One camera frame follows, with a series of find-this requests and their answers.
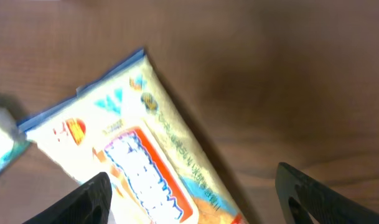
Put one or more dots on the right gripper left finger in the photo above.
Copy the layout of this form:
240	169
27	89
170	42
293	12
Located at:
88	204

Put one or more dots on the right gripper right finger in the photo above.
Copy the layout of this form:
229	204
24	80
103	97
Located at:
303	200

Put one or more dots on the yellow snack chip bag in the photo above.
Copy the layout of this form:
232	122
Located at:
126	125

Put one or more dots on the teal tissue pack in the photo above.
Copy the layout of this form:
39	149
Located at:
12	142

